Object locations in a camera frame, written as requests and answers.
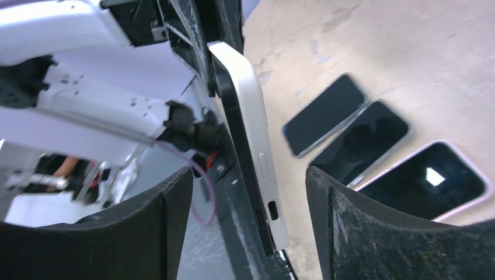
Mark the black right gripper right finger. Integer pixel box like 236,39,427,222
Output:
305,167,494,279

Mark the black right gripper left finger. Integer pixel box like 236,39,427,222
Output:
1,167,193,279

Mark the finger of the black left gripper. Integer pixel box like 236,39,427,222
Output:
156,0,216,97

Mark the frosted clear phone case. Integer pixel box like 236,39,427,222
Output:
208,41,290,251

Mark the pink phone case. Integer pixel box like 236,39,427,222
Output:
354,139,493,223

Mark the black phone with white reflection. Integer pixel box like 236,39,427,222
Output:
310,99,412,187

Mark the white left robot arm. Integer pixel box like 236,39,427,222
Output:
1,1,214,165

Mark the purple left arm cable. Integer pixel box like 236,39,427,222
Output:
154,139,217,227

